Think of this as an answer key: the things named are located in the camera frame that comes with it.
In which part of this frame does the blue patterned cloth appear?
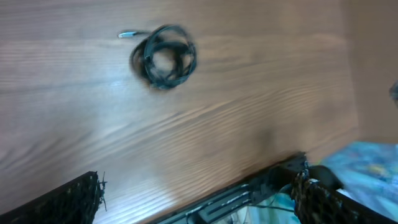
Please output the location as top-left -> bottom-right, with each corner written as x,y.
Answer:
219,141 -> 397,224

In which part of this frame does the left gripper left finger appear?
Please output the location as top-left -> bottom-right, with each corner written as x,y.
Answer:
1,171 -> 106,224

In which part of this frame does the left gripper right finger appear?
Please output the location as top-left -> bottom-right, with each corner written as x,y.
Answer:
290,169 -> 397,224

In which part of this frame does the black USB cable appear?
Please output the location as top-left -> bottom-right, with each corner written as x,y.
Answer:
118,24 -> 198,91

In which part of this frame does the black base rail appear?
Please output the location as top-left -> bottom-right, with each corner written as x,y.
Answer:
154,152 -> 342,223

